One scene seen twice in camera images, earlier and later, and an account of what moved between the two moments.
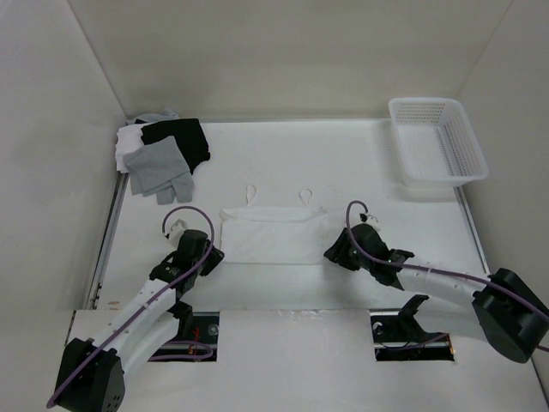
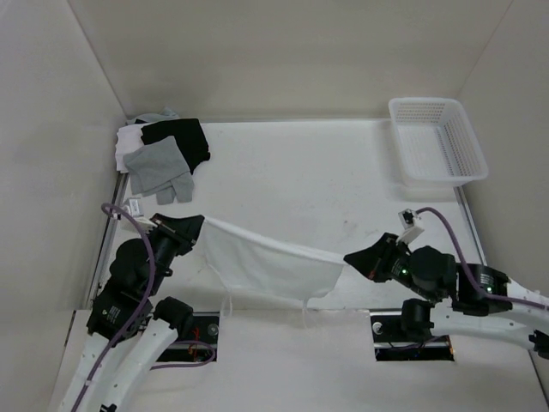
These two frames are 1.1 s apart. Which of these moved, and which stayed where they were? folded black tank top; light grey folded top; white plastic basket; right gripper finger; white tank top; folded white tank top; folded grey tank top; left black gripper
Moved: right gripper finger; left black gripper; white tank top
Stayed: folded grey tank top; folded black tank top; folded white tank top; light grey folded top; white plastic basket
